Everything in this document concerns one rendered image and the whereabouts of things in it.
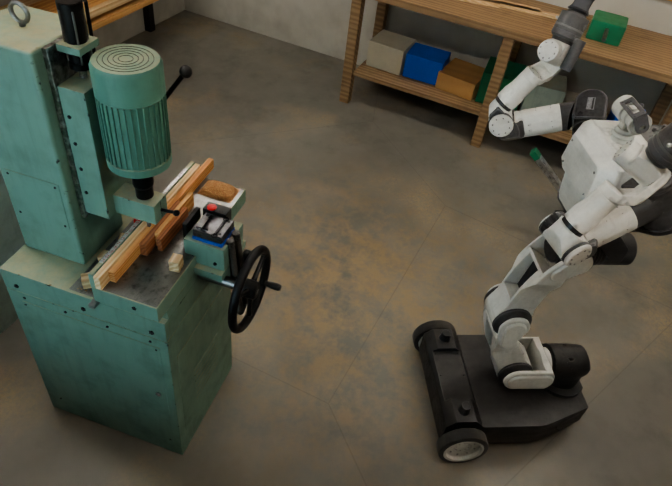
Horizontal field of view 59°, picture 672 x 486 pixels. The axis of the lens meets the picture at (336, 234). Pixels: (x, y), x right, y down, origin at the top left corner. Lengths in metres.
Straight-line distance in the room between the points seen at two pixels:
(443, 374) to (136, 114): 1.62
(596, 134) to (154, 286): 1.36
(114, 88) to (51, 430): 1.53
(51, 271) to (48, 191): 0.29
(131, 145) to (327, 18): 3.58
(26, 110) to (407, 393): 1.85
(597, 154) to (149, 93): 1.23
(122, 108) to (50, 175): 0.37
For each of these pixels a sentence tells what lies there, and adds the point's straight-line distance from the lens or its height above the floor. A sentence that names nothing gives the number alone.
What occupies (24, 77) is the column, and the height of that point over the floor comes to 1.45.
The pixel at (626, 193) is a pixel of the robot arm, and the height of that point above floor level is 1.41.
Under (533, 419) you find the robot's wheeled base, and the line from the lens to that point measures 2.61.
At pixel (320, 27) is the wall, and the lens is 5.10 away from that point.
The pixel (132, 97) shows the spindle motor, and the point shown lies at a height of 1.45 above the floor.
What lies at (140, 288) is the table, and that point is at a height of 0.90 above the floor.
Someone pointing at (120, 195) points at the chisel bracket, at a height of 1.07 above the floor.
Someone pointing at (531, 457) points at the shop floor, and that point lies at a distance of 2.72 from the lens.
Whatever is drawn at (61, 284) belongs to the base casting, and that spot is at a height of 0.80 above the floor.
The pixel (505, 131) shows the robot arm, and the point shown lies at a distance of 2.02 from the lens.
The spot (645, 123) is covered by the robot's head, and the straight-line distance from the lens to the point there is 1.81.
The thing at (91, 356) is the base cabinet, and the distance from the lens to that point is 2.20.
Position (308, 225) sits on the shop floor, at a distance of 3.34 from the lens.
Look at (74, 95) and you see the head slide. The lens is 1.66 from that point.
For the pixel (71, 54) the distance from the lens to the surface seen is 1.64.
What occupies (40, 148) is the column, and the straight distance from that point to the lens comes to 1.79.
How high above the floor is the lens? 2.22
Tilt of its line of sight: 42 degrees down
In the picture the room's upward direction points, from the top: 8 degrees clockwise
